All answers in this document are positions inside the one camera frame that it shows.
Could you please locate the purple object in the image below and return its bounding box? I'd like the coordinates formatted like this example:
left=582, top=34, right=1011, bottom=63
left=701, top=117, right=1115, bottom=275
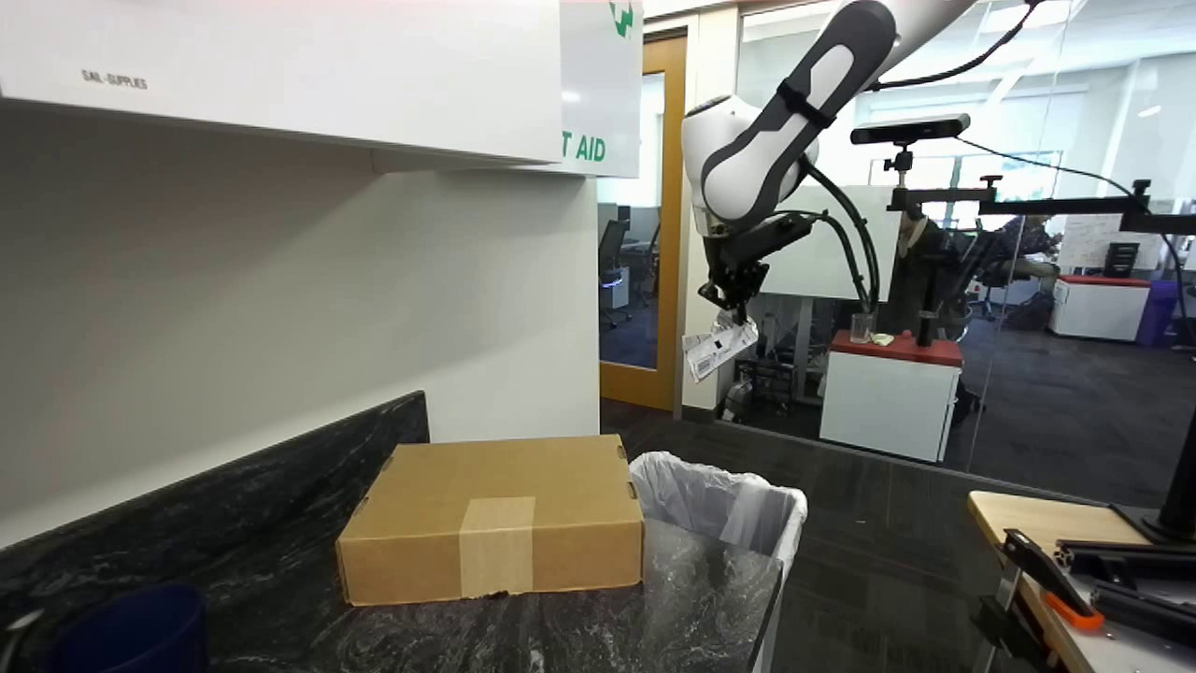
left=1138, top=271, right=1186, bottom=351

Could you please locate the white wall cabinet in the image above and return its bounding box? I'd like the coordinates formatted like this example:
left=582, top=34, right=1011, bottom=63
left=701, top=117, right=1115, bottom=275
left=0, top=0, right=569, bottom=168

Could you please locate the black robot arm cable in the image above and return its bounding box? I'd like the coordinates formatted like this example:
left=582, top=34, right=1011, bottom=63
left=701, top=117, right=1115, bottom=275
left=798, top=0, right=1047, bottom=315

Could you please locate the white first aid cabinet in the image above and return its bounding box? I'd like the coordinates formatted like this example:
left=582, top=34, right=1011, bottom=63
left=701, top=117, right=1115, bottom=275
left=555, top=0, right=648, bottom=183

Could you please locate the black flat bar tool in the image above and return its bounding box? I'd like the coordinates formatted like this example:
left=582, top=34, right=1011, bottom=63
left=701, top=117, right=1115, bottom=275
left=1054, top=539, right=1196, bottom=645

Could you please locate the blue bowl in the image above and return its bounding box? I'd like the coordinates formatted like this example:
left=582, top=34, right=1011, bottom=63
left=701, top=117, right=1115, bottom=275
left=40, top=579, right=215, bottom=673

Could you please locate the brown cardboard box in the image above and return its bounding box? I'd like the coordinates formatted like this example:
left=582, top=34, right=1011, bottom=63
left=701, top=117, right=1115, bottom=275
left=332, top=429, right=651, bottom=609

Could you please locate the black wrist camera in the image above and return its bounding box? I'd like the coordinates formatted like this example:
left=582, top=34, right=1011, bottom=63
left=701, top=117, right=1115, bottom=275
left=742, top=210, right=818, bottom=269

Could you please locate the silver snack packet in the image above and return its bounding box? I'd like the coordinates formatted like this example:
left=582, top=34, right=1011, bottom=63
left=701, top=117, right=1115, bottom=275
left=682, top=315, right=762, bottom=386

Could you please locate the black stand pole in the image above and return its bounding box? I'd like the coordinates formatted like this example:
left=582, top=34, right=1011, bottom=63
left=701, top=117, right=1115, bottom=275
left=1109, top=402, right=1196, bottom=550

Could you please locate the person in background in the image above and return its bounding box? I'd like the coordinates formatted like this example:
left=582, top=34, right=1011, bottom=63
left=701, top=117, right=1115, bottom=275
left=990, top=210, right=1064, bottom=337

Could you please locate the white desk with red top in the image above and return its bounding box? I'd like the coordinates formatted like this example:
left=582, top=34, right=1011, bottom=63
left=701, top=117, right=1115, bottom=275
left=1047, top=271, right=1158, bottom=347

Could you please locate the wooden board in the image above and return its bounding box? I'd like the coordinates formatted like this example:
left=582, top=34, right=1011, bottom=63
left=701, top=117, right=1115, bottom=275
left=966, top=484, right=1154, bottom=673

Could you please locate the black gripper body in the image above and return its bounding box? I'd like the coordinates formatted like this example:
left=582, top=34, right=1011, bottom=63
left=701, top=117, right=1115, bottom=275
left=696, top=229, right=778, bottom=315

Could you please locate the white waste bin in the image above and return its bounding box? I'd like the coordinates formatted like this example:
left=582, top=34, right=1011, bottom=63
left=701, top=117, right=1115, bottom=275
left=630, top=447, right=812, bottom=673

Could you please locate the black orange-handled tool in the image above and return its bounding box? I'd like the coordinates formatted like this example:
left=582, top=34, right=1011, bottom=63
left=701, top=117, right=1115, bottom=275
left=1000, top=528, right=1109, bottom=634

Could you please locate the white board panel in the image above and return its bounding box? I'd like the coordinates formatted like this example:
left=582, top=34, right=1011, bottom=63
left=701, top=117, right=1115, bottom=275
left=759, top=183, right=906, bottom=305

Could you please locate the clear plastic bin liner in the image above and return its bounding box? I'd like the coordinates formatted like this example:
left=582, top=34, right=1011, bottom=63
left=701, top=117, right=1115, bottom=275
left=630, top=447, right=805, bottom=590

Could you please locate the white pedestal with red top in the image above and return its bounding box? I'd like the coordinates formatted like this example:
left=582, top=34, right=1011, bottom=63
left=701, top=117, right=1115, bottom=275
left=816, top=328, right=967, bottom=467

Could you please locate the black stereo camera bar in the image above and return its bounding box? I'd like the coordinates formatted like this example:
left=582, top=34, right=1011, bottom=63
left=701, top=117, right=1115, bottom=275
left=848, top=110, right=977, bottom=150

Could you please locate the metal robot table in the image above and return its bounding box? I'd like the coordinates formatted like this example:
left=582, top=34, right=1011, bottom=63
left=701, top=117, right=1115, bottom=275
left=1059, top=609, right=1196, bottom=673

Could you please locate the wooden door frame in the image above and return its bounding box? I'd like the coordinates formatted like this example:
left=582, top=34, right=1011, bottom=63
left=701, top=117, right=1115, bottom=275
left=595, top=31, right=691, bottom=419

